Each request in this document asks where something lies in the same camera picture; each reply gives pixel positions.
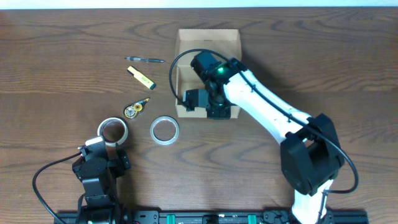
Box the black mounting rail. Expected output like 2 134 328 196
54 210 369 224

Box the left black cable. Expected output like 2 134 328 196
32 151 82 224

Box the right black cable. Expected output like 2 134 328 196
169 48 359 224

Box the black ballpoint pen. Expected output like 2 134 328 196
124 57 165 63

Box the black cable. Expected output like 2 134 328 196
32 151 82 224
169 48 359 224

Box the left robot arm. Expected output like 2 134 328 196
72 141 132 224

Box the clear tape roll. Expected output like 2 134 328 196
149 116 180 146

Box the yellow highlighter marker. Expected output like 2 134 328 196
127 66 156 90

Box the brown cardboard box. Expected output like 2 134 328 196
172 29 241 118

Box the yellow correction tape dispenser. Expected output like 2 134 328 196
123 98 150 119

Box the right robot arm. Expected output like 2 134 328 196
190 52 345 223

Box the beige masking tape roll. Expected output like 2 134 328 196
97 117 129 147

